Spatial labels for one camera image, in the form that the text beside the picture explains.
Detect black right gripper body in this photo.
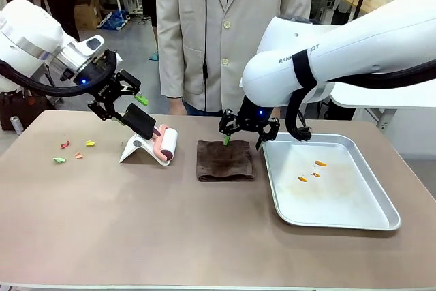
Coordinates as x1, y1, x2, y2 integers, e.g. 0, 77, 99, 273
238, 97, 273, 130

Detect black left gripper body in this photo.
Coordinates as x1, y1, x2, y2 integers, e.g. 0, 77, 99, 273
73, 64, 120, 102

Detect pink lint roller black grip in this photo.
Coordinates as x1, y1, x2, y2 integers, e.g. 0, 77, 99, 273
121, 102, 179, 166

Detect dark brown cloth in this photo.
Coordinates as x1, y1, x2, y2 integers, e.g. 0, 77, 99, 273
196, 139, 255, 183

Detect person's right forearm beige sleeve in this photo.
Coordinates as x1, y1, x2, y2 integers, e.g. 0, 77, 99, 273
157, 28, 187, 100

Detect person's right hand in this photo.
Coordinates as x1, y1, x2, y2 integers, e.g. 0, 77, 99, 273
169, 97, 187, 116

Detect white lint roller stand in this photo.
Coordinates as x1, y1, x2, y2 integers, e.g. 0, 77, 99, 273
118, 136, 171, 167

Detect blue plastic bag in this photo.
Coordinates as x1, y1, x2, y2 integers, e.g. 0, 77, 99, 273
100, 10, 129, 31

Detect brown cardboard box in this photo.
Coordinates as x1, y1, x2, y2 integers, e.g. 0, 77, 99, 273
74, 0, 102, 31

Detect dark brown bag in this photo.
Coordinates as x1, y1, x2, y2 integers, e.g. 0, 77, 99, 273
0, 91, 52, 132

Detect person in beige jacket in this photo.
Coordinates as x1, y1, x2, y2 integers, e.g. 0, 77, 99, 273
155, 0, 314, 117

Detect silver metal tray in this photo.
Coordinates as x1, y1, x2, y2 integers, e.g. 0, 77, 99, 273
261, 132, 402, 231

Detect white side table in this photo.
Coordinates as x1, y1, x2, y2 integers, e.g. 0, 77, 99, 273
328, 82, 436, 132

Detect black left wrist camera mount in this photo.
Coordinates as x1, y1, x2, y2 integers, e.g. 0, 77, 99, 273
91, 49, 123, 76

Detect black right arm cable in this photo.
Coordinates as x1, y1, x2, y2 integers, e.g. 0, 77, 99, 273
285, 61, 436, 142

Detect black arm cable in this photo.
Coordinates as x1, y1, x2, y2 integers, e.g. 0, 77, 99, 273
285, 61, 436, 142
0, 59, 99, 97

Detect thin black microphone cord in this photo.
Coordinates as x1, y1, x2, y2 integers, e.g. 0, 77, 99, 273
203, 0, 209, 113

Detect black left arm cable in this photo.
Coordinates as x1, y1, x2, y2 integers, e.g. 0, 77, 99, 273
0, 59, 99, 97

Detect black strap on arm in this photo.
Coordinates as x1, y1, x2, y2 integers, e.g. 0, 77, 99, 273
292, 48, 320, 89

